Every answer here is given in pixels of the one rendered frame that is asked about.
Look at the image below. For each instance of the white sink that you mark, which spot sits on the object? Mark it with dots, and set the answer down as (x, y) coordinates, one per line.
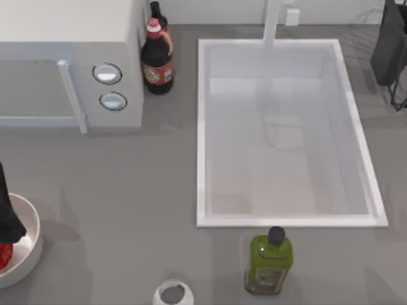
(280, 143)

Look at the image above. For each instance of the dark bottle with red cap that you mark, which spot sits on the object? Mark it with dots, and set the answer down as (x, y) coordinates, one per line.
(157, 66)

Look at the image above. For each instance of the small microwave knob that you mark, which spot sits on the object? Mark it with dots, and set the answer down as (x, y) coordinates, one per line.
(113, 101)

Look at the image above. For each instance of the large microwave knob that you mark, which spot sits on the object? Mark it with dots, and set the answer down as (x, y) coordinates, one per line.
(107, 73)

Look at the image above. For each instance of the green bottle with black cap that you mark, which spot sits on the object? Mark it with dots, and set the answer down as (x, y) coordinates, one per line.
(269, 263)

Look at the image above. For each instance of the white plant pot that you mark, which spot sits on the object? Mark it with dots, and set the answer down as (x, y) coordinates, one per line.
(173, 293)

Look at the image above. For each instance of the tall white tap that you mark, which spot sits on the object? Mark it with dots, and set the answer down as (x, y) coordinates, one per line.
(271, 22)

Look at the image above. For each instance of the pale microwave oven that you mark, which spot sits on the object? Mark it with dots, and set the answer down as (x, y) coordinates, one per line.
(63, 63)

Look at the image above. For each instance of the white bowl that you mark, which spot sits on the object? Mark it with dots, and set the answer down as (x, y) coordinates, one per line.
(28, 241)

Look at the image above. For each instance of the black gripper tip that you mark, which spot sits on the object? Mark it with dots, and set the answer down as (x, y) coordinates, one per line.
(7, 216)

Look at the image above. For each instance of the red fruit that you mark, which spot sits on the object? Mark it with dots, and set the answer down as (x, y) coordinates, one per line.
(5, 255)

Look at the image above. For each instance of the white wall socket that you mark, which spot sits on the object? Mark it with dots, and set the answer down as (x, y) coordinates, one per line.
(292, 16)

